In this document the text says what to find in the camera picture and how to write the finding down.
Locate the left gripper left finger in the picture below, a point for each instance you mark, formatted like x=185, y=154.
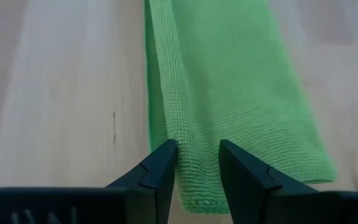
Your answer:
x=104, y=205

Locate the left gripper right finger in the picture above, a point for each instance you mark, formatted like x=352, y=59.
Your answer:
x=291, y=208

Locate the green microfiber towel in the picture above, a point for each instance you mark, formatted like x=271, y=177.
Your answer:
x=228, y=93

